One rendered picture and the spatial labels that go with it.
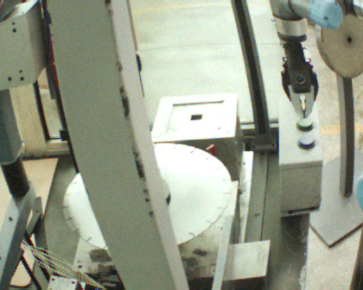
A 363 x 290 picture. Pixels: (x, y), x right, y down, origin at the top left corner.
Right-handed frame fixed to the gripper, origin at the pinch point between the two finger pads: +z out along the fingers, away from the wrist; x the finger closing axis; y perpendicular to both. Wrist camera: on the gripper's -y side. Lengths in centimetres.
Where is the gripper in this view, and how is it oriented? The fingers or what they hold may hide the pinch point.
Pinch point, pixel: (303, 115)
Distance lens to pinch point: 135.7
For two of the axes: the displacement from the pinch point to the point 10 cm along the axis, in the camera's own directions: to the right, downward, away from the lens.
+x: -9.8, 0.6, 1.8
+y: 1.1, -5.8, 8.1
